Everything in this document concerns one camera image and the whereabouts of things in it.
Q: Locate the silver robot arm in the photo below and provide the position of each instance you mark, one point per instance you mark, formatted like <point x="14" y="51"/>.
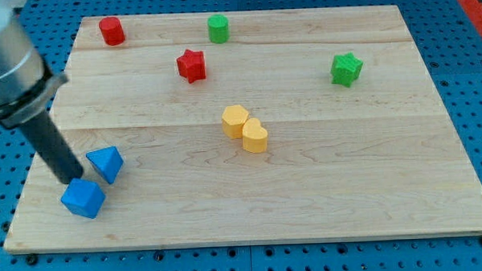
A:
<point x="26" y="81"/>

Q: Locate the blue triangle block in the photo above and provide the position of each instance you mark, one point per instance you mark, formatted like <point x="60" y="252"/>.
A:
<point x="107" y="162"/>

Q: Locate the green cylinder block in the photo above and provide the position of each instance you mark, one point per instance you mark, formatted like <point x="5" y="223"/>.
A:
<point x="218" y="28"/>

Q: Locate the yellow heart block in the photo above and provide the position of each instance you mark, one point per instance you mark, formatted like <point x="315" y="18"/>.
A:
<point x="254" y="136"/>

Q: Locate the light wooden board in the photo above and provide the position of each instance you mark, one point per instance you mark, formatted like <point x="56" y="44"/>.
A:
<point x="380" y="160"/>

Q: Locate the red star block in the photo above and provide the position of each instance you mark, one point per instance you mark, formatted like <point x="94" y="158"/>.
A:
<point x="192" y="65"/>

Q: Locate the green star block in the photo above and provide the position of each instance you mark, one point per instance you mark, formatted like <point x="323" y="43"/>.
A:
<point x="345" y="69"/>

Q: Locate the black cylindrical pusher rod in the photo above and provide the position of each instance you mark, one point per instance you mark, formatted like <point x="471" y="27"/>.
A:
<point x="50" y="144"/>

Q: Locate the red cylinder block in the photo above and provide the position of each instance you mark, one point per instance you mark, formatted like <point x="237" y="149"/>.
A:
<point x="112" y="31"/>

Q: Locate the blue cube block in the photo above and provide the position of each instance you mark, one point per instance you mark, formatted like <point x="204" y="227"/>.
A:
<point x="83" y="198"/>

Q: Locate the yellow hexagon block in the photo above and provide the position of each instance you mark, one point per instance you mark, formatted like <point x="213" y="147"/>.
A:
<point x="233" y="120"/>

